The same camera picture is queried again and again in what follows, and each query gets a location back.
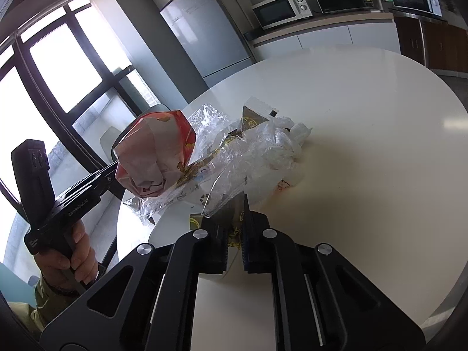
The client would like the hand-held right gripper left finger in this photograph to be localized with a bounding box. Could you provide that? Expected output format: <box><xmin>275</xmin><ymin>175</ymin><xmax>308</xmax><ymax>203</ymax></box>
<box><xmin>40</xmin><ymin>225</ymin><xmax>230</xmax><ymax>351</ymax></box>

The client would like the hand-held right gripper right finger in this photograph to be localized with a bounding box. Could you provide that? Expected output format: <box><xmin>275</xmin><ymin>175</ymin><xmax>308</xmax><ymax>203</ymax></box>
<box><xmin>241</xmin><ymin>194</ymin><xmax>426</xmax><ymax>351</ymax></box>

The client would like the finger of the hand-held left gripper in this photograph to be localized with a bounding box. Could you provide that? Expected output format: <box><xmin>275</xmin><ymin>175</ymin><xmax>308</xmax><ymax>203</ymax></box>
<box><xmin>55</xmin><ymin>161</ymin><xmax>121</xmax><ymax>205</ymax></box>

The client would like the red and white snack bag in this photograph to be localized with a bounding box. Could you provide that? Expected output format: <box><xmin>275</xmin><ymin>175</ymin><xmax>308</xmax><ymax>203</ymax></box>
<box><xmin>114</xmin><ymin>109</ymin><xmax>199</xmax><ymax>199</ymax></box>

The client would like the clear printed plastic wrapper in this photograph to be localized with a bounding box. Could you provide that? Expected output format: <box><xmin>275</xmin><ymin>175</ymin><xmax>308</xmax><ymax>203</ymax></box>
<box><xmin>123</xmin><ymin>103</ymin><xmax>305</xmax><ymax>250</ymax></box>

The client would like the person's left forearm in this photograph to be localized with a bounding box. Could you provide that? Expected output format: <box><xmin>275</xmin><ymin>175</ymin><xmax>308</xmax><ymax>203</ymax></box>
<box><xmin>6</xmin><ymin>272</ymin><xmax>90</xmax><ymax>335</ymax></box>

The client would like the person's left hand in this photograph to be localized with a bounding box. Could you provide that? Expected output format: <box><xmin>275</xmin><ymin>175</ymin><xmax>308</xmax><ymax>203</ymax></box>
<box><xmin>34</xmin><ymin>222</ymin><xmax>100</xmax><ymax>295</ymax></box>

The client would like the white plastic bag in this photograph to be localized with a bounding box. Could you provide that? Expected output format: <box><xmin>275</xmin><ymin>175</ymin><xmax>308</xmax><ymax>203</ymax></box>
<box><xmin>256</xmin><ymin>116</ymin><xmax>314</xmax><ymax>195</ymax></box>

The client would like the brown yellow snack wrapper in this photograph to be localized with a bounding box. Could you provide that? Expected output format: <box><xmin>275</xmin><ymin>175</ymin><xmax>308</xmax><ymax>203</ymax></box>
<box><xmin>239</xmin><ymin>97</ymin><xmax>281</xmax><ymax>137</ymax></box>

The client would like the black framed window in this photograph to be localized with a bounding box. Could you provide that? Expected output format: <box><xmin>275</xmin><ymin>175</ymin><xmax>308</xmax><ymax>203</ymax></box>
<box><xmin>0</xmin><ymin>0</ymin><xmax>163</xmax><ymax>264</ymax></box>

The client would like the silver refrigerator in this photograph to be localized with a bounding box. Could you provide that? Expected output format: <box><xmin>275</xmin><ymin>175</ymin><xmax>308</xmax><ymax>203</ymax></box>
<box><xmin>139</xmin><ymin>0</ymin><xmax>257</xmax><ymax>89</ymax></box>

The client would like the white kitchen counter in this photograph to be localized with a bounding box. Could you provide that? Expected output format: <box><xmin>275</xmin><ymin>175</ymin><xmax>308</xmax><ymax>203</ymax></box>
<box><xmin>243</xmin><ymin>10</ymin><xmax>402</xmax><ymax>63</ymax></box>

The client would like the white microwave with dials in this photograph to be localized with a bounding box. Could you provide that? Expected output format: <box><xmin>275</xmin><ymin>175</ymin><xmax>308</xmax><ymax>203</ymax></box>
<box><xmin>252</xmin><ymin>0</ymin><xmax>314</xmax><ymax>31</ymax></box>

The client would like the brown wooden cabinet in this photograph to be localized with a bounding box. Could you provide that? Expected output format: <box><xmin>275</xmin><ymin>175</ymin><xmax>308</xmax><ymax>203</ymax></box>
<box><xmin>393</xmin><ymin>12</ymin><xmax>468</xmax><ymax>78</ymax></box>

